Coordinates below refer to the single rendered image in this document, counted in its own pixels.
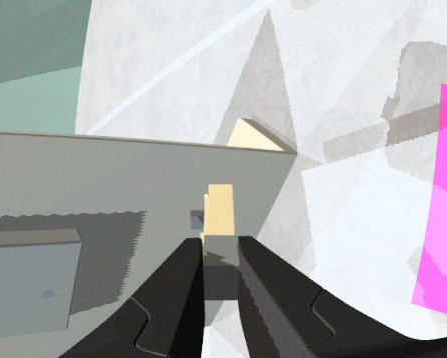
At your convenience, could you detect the pink square zone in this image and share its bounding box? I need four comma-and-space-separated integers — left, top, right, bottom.
412, 83, 447, 313

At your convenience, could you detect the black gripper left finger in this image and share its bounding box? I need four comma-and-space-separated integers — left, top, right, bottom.
57, 238, 206, 358

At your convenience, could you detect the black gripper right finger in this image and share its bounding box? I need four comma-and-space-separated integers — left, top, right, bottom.
238, 236, 447, 358

